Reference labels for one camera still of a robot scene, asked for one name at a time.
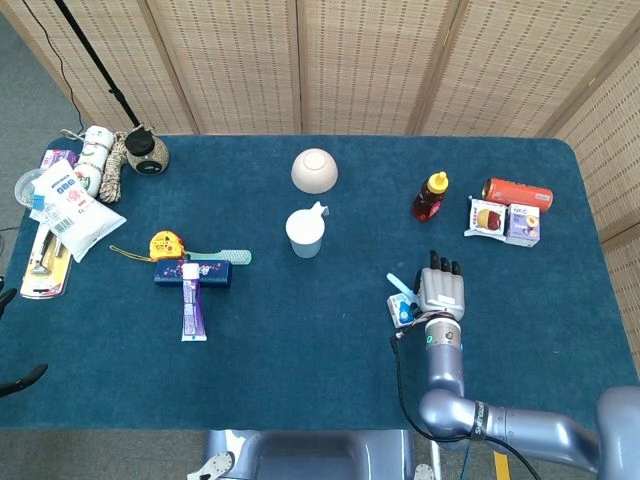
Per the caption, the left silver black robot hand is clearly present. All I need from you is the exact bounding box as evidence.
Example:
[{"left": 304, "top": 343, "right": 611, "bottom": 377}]
[{"left": 0, "top": 287, "right": 50, "bottom": 399}]

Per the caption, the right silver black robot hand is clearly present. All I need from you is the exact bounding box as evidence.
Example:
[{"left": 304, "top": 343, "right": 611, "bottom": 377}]
[{"left": 413, "top": 250, "right": 466, "bottom": 321}]

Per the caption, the purple toothpaste tube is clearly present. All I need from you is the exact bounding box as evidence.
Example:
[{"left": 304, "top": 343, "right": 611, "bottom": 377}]
[{"left": 180, "top": 263, "right": 208, "bottom": 343}]

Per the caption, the white milk carton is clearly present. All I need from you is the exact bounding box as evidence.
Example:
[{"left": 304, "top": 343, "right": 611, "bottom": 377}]
[{"left": 387, "top": 292, "right": 422, "bottom": 330}]

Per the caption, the purple NFC juice carton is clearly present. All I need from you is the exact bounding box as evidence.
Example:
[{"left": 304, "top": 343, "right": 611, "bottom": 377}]
[{"left": 504, "top": 203, "right": 542, "bottom": 248}]

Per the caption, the cream upturned bowl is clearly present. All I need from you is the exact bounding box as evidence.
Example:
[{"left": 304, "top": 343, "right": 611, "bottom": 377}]
[{"left": 290, "top": 147, "right": 339, "bottom": 195}]

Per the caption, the clear plastic cup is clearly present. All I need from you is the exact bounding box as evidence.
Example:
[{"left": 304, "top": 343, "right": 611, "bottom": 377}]
[{"left": 13, "top": 168, "right": 47, "bottom": 207}]

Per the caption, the white fruit snack packet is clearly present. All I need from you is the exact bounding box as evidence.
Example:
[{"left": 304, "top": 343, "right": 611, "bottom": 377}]
[{"left": 463, "top": 196, "right": 510, "bottom": 243}]

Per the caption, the honey bear bottle yellow cap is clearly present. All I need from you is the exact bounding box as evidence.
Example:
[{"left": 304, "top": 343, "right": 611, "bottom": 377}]
[{"left": 411, "top": 171, "right": 449, "bottom": 223}]

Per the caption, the razor blister pack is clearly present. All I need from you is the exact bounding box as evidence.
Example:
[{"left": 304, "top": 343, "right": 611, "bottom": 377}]
[{"left": 19, "top": 222, "right": 74, "bottom": 300}]

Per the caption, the orange drink can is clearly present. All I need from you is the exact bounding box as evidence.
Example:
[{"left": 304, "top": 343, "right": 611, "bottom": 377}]
[{"left": 481, "top": 178, "right": 555, "bottom": 214}]

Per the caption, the blue table cloth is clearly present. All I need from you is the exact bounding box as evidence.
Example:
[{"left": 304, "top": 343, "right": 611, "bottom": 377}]
[{"left": 0, "top": 134, "right": 640, "bottom": 432}]

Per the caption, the white salt bag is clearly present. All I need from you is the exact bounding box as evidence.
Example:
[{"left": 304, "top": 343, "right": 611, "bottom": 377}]
[{"left": 29, "top": 159, "right": 128, "bottom": 264}]

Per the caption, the dark blue floral box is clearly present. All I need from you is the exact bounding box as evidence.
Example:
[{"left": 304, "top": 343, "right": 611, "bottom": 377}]
[{"left": 153, "top": 258, "right": 233, "bottom": 290}]

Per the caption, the yellow tape measure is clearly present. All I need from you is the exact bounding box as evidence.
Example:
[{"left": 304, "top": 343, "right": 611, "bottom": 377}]
[{"left": 109, "top": 230, "right": 187, "bottom": 263}]

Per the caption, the blue-grey robot torso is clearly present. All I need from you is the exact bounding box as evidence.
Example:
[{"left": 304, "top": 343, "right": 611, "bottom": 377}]
[{"left": 187, "top": 428, "right": 436, "bottom": 480}]

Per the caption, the green scrub brush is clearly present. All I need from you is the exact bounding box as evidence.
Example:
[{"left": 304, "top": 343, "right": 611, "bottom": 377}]
[{"left": 187, "top": 248, "right": 253, "bottom": 265}]

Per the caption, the purple packet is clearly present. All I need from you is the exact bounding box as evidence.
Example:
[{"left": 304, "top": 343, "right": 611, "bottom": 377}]
[{"left": 40, "top": 149, "right": 80, "bottom": 171}]

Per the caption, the white roll tied with twine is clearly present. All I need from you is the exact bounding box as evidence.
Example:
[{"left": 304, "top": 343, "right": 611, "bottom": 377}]
[{"left": 62, "top": 125, "right": 116, "bottom": 197}]

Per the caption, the bamboo folding screen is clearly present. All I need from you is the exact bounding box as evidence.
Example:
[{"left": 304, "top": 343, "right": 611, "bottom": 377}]
[{"left": 0, "top": 0, "right": 640, "bottom": 242}]

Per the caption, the glass jar black lid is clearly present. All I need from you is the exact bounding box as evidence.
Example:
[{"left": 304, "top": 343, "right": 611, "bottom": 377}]
[{"left": 123, "top": 125, "right": 170, "bottom": 176}]

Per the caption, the black stand pole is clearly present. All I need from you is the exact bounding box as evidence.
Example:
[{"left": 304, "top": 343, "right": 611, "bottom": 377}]
[{"left": 53, "top": 0, "right": 144, "bottom": 129}]

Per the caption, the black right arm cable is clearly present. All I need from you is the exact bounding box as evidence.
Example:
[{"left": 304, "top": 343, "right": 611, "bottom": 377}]
[{"left": 389, "top": 319, "right": 542, "bottom": 480}]

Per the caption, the light blue handled cup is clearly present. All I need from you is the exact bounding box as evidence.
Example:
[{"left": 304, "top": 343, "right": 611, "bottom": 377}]
[{"left": 285, "top": 201, "right": 330, "bottom": 260}]

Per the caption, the braided rope bundle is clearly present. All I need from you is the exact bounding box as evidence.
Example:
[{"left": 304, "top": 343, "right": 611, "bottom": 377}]
[{"left": 98, "top": 131, "right": 130, "bottom": 204}]

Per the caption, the thin black hanging cable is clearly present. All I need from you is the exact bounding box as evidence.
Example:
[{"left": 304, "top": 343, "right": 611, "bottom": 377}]
[{"left": 19, "top": 0, "right": 87, "bottom": 132}]

